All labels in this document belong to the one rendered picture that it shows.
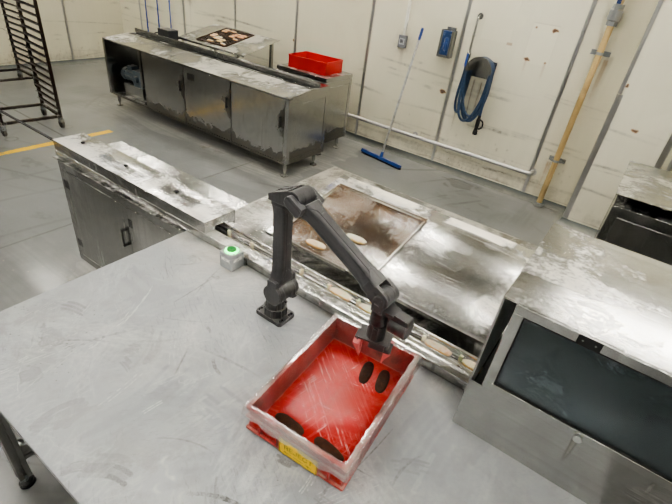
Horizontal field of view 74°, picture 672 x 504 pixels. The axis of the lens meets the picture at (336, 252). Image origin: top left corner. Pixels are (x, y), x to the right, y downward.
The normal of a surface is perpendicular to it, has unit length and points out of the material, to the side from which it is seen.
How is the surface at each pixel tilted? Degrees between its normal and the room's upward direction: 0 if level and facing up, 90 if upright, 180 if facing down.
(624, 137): 90
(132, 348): 0
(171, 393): 0
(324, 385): 0
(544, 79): 90
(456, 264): 10
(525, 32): 90
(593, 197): 90
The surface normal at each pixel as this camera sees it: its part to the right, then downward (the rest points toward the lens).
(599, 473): -0.58, 0.39
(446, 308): 0.01, -0.75
